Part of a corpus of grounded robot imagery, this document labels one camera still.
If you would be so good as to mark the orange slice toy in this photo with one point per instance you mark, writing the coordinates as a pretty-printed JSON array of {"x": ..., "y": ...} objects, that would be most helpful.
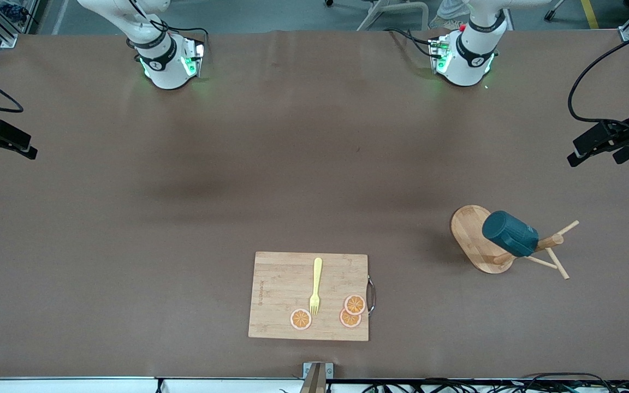
[
  {"x": 355, "y": 303},
  {"x": 346, "y": 321},
  {"x": 301, "y": 319}
]

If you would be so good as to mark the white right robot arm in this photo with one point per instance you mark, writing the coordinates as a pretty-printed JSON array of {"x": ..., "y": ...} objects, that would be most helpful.
[{"x": 156, "y": 60}]

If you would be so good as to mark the silver left base connector box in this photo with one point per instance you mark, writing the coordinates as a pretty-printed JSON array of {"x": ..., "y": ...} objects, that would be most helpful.
[{"x": 439, "y": 54}]

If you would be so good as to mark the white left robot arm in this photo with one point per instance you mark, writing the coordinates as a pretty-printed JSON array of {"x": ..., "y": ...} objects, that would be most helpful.
[{"x": 473, "y": 54}]

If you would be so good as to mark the person leg with shoe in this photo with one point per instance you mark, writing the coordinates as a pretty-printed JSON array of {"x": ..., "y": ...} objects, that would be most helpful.
[{"x": 454, "y": 8}]

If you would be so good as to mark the black office chair leg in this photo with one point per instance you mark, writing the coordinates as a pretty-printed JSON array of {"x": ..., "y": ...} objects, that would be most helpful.
[{"x": 549, "y": 16}]

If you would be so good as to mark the silver base connector box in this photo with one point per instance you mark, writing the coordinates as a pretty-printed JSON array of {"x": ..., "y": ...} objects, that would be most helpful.
[
  {"x": 193, "y": 57},
  {"x": 439, "y": 54}
]

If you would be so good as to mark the teal mug yellow inside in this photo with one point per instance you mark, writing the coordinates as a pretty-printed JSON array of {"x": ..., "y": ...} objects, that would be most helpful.
[{"x": 511, "y": 234}]

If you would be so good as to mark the beige office chair base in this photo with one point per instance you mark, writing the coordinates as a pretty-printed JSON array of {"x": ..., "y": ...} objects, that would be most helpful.
[{"x": 402, "y": 6}]

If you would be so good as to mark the silver right base connector box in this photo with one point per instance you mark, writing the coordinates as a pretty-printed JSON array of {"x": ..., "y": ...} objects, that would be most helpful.
[{"x": 193, "y": 57}]

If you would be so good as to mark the aluminium camera mount profile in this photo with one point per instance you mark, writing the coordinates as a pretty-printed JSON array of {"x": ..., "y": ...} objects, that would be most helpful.
[{"x": 317, "y": 376}]

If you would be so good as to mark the yellow plastic fork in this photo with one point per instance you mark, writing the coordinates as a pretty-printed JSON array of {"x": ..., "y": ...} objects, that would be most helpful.
[{"x": 317, "y": 273}]

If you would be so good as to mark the wooden mug tree rack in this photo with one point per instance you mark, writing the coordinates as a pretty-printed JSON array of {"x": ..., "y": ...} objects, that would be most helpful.
[{"x": 468, "y": 234}]

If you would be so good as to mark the white table edge panel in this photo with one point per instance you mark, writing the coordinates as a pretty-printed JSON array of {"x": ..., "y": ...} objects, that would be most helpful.
[{"x": 47, "y": 386}]

